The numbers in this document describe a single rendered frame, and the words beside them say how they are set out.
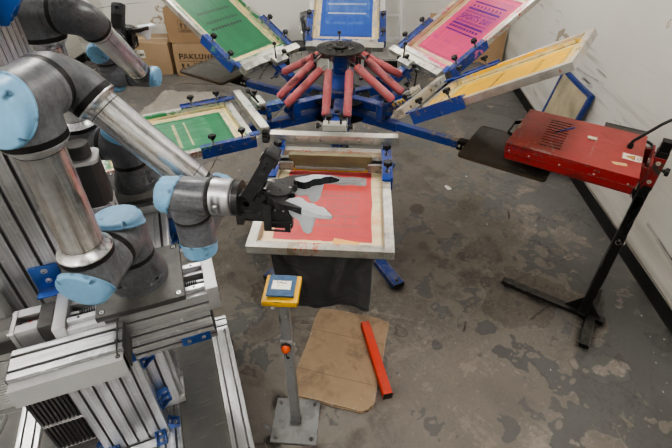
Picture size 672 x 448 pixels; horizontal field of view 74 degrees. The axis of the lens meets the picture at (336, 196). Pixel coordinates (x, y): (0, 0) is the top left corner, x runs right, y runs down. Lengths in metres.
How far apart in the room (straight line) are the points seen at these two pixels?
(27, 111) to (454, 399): 2.23
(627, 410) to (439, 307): 1.04
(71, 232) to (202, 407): 1.42
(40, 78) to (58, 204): 0.24
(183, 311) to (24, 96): 0.74
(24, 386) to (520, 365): 2.26
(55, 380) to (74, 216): 0.48
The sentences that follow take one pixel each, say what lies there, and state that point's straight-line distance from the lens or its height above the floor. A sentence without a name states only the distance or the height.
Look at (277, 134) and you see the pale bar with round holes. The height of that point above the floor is 1.04.
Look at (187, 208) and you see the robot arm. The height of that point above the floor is 1.65.
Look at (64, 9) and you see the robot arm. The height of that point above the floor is 1.87.
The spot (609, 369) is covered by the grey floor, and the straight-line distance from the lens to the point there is 2.96.
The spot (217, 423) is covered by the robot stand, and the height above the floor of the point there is 0.21.
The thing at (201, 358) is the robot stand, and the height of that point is 0.21.
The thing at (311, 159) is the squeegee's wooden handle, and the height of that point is 1.03.
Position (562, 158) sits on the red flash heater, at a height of 1.10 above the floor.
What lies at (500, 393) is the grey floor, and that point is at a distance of 2.64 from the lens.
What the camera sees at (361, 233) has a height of 0.96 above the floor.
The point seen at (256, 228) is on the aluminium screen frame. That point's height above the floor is 0.99.
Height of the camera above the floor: 2.17
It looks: 36 degrees down
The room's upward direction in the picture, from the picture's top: straight up
